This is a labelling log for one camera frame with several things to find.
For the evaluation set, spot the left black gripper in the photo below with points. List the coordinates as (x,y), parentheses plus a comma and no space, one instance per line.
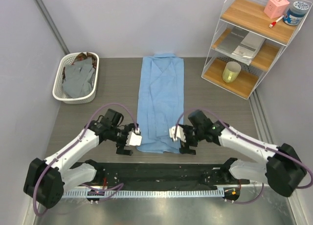
(121,146)

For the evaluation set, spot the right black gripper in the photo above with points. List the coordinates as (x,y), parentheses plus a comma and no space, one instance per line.
(185,147)

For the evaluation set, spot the light blue long sleeve shirt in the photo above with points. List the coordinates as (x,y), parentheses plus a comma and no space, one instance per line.
(160,101)

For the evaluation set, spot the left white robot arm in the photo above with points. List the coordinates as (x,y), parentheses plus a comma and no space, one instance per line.
(94,133)

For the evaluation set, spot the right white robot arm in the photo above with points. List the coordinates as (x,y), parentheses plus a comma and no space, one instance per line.
(277,166)

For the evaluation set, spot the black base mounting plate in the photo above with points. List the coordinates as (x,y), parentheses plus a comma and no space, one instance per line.
(163,176)

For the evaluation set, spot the white laundry basket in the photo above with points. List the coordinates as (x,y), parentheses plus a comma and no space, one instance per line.
(57,90)

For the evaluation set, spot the grey shirt in basket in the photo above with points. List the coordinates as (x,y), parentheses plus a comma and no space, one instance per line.
(79,78)

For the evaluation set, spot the yellow translucent cup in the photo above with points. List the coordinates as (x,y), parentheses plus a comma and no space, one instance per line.
(231,71)

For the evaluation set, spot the brown patterned garment in basket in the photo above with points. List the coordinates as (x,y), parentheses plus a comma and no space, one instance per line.
(82,56)

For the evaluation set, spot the grey booklet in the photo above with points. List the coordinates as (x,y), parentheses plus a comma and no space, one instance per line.
(240,45)

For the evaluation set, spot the red white marker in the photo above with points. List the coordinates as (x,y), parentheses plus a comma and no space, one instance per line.
(275,22)

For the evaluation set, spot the pink cube power strip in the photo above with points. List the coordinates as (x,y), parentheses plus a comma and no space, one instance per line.
(275,8)

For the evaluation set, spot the blue white jar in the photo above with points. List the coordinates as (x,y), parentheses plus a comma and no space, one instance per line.
(295,13)

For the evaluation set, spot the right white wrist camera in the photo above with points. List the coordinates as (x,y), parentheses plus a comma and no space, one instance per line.
(177,133)

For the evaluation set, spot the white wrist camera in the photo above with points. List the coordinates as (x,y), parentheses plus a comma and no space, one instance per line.
(134,138)
(177,133)

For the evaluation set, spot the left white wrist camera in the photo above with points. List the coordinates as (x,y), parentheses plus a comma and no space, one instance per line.
(134,138)

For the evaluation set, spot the white slotted cable duct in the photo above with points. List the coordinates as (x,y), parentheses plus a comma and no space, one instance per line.
(86,193)

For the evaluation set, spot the white wire wooden shelf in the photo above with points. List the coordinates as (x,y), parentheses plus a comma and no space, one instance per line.
(249,15)

